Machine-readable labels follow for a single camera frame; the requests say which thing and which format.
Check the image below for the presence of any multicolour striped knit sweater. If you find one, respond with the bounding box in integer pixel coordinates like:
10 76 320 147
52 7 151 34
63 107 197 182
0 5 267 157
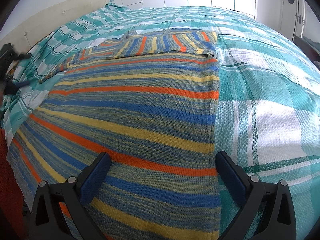
8 29 221 239

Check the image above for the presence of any cream upholstered headboard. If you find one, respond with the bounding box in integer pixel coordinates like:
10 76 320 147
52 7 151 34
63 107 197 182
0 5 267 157
1 0 109 53

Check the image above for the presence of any teal white plaid bedspread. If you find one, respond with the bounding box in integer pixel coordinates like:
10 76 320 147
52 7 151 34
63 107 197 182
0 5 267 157
1 3 319 239

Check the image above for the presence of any white door with handle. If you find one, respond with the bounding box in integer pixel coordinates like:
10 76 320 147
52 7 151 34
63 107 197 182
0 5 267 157
280 0 305 42

